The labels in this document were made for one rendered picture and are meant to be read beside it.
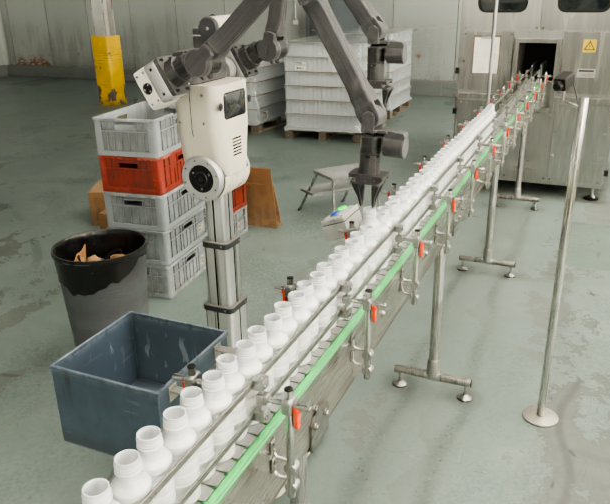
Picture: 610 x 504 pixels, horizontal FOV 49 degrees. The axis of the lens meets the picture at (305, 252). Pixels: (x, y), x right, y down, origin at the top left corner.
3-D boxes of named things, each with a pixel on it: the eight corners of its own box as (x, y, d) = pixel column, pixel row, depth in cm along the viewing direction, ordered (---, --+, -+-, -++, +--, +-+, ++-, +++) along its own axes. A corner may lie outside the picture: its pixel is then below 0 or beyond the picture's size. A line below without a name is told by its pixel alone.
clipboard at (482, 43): (497, 74, 570) (501, 34, 558) (470, 73, 579) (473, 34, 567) (498, 74, 573) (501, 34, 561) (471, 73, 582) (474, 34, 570)
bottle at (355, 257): (365, 294, 180) (366, 238, 174) (358, 304, 175) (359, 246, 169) (344, 291, 182) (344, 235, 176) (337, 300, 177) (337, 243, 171)
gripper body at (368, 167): (382, 184, 179) (384, 157, 176) (347, 179, 183) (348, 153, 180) (389, 178, 185) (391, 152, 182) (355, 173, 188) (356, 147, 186)
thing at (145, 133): (158, 159, 376) (154, 120, 368) (95, 155, 387) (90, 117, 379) (203, 136, 430) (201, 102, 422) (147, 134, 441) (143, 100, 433)
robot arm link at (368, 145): (365, 128, 182) (358, 132, 177) (389, 131, 180) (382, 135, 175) (363, 152, 185) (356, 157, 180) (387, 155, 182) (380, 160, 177)
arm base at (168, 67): (188, 92, 204) (169, 57, 203) (207, 80, 200) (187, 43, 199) (172, 96, 197) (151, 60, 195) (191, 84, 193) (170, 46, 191)
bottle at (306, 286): (314, 356, 151) (313, 290, 145) (289, 352, 153) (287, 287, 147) (322, 343, 156) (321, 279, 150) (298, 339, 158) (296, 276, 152)
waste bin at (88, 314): (123, 391, 317) (106, 268, 293) (50, 371, 334) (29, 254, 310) (177, 346, 356) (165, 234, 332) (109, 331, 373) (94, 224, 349)
